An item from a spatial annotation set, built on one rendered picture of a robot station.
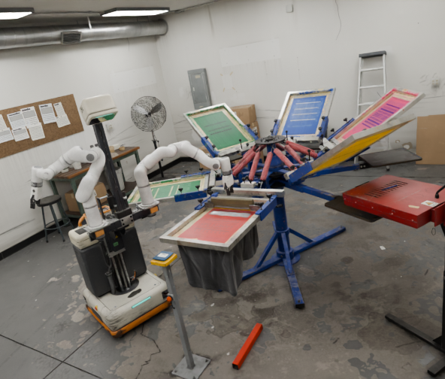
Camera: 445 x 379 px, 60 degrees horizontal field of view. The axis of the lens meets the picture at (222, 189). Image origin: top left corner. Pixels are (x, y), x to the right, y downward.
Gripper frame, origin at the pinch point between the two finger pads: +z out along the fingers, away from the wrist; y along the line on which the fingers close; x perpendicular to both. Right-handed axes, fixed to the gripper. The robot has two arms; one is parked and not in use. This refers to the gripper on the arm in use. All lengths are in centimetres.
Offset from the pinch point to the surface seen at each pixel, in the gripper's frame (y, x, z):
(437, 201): -2, 144, 1
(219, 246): 60, 23, 13
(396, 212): 12, 123, 3
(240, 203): 1.5, 9.1, 8.8
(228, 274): 50, 19, 41
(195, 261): 50, -8, 35
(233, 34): -413, -201, -128
